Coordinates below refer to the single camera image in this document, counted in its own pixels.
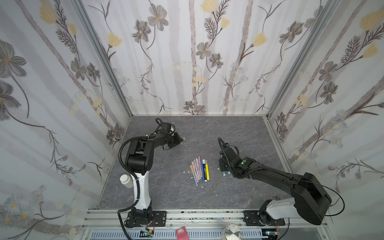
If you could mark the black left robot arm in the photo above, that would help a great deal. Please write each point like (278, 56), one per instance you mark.
(136, 156)

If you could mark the shiny metal round object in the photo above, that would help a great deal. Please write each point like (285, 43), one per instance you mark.
(232, 232)

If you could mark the purple capped pink pen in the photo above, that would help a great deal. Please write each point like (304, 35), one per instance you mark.
(199, 167)

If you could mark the green capped pink pen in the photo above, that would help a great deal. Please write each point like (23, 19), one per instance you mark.
(196, 169)

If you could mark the pink object at front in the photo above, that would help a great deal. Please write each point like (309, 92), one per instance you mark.
(182, 234)

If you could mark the light pink capped pen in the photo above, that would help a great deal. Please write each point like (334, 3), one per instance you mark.
(194, 172)

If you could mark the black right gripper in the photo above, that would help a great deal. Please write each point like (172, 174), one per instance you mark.
(225, 165)

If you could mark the aluminium front rail frame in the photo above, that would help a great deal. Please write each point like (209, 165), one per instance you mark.
(203, 224)

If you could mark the yellow highlighter marker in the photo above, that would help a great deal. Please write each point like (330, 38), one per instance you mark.
(207, 170)

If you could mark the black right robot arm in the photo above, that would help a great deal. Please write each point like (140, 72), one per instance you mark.
(309, 198)

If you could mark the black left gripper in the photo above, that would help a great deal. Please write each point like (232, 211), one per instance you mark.
(178, 140)

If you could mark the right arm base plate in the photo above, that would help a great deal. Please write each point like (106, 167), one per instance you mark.
(261, 219)

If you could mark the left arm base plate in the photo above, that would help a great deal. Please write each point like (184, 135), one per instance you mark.
(143, 218)

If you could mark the white plastic bottle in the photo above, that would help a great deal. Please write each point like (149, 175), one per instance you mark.
(127, 181)

